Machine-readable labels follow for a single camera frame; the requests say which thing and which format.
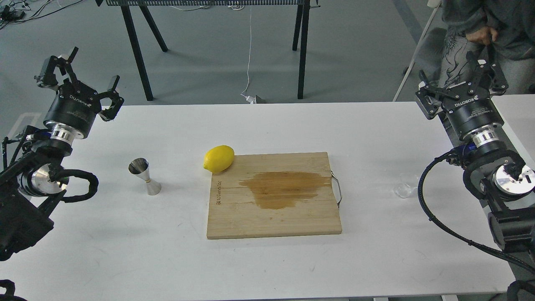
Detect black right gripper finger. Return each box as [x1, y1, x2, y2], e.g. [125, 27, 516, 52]
[466, 48, 509, 97]
[415, 70, 456, 120]

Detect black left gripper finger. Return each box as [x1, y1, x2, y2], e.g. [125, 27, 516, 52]
[97, 75, 124, 122]
[34, 46, 79, 91]

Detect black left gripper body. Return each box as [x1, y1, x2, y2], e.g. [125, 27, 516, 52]
[43, 82, 102, 139]

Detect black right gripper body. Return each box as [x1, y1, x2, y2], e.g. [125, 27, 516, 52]
[442, 86, 504, 141]

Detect steel double jigger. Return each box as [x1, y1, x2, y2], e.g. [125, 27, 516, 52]
[128, 158, 162, 196]

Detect small clear glass cup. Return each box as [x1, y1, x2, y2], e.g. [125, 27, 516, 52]
[393, 173, 420, 199]

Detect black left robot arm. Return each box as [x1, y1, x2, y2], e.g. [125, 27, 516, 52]
[0, 47, 124, 261]

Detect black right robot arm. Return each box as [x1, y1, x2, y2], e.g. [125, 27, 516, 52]
[416, 46, 535, 274]

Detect white side table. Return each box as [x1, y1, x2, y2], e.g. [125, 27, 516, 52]
[492, 94, 535, 168]

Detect person in grey clothes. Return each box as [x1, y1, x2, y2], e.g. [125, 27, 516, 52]
[431, 0, 535, 94]

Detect yellow lemon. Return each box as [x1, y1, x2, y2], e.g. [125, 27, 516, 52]
[203, 145, 235, 173]

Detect black metal trestle table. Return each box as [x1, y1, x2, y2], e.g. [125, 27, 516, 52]
[94, 0, 321, 102]

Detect bamboo cutting board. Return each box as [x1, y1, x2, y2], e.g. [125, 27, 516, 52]
[206, 152, 342, 240]

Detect black cables on floor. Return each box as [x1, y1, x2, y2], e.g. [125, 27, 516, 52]
[0, 0, 84, 30]

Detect white cable with plug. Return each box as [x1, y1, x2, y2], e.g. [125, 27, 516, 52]
[240, 4, 266, 105]

